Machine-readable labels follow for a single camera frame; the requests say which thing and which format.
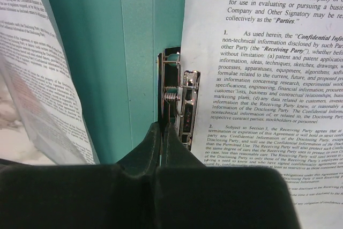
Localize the printed sheet in folder pocket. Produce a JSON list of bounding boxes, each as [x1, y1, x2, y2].
[[1, 0, 99, 165]]

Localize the teal file folder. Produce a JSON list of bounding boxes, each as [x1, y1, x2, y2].
[[49, 0, 184, 164]]

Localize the white printed paper sheets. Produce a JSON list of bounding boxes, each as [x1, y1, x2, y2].
[[181, 0, 342, 228]]

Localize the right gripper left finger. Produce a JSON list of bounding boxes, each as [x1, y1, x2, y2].
[[1, 123, 160, 228]]

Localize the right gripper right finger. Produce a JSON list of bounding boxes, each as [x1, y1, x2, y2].
[[155, 124, 300, 228]]

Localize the silver folder clip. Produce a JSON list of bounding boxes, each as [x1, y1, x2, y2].
[[158, 47, 200, 149]]

